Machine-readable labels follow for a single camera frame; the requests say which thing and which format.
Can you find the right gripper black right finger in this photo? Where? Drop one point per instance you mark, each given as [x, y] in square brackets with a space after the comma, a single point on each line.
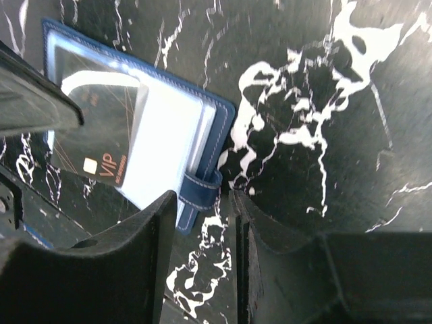
[285, 276]

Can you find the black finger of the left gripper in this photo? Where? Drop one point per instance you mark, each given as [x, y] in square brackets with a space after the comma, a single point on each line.
[30, 102]

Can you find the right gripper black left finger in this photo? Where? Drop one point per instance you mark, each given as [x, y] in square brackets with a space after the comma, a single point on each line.
[116, 276]

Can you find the blue card holder wallet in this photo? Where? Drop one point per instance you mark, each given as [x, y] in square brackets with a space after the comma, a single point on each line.
[178, 130]

